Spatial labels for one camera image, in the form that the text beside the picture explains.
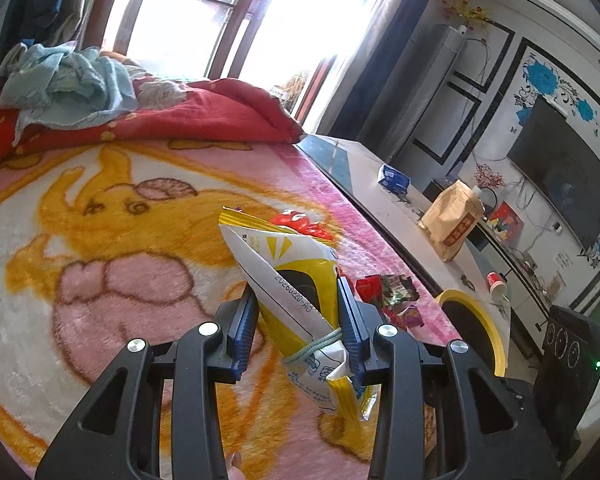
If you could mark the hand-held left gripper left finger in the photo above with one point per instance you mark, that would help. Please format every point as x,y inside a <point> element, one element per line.
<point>240,340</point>

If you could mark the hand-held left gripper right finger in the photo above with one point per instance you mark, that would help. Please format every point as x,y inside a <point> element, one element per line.
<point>352,330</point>

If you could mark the red candy wrapper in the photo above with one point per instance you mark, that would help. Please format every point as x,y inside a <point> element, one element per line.
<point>370,287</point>

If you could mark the purple candy wrapper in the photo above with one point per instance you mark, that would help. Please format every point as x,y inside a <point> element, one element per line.
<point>410,317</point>

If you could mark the dark green candy wrapper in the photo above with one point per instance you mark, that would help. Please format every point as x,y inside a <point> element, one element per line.
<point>400,289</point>

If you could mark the yellow round bin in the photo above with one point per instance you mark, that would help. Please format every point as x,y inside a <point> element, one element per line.
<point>496,342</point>

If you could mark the yellow and white snack bag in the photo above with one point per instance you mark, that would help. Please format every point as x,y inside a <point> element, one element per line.
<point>290,270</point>

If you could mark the red snack wrapper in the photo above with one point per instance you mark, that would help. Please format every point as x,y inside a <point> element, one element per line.
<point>305,225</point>

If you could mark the person's left hand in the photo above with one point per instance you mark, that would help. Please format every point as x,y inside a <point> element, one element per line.
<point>236,466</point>

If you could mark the beige packet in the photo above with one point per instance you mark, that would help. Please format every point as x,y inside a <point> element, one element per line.
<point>555,285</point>

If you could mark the white television cabinet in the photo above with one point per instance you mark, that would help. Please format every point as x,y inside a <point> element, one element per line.
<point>520,280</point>

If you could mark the red paper cup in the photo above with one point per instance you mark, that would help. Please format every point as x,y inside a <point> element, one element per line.
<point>495,280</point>

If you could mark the pink printed blanket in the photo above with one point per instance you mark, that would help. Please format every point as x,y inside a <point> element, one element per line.
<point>130,310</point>

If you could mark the white coffee table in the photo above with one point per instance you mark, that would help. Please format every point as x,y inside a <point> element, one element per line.
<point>410,215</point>

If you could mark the brown paper bag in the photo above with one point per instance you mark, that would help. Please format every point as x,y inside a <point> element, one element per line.
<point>450,225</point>

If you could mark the blue packet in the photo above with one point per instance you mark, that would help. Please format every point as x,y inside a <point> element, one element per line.
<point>394,179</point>

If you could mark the white vase with red flowers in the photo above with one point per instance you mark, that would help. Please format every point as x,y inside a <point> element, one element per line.
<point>489,176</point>

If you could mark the red quilt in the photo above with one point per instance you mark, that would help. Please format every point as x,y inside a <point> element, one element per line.
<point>205,110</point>

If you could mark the dark blue curtain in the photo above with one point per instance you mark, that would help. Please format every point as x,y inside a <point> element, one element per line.
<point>375,60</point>

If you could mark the light blue cloth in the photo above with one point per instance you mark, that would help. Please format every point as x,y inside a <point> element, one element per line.
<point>65,85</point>

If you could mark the brown framed glass door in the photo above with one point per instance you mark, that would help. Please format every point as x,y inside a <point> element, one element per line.
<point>232,30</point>

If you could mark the yellow artificial flowers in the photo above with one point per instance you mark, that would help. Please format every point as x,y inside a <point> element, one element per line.
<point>462,10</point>

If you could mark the grey and blue curtain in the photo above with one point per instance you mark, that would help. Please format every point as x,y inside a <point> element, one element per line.
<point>40,0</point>

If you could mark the wall-mounted television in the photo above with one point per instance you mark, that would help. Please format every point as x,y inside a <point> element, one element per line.
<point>565,185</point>

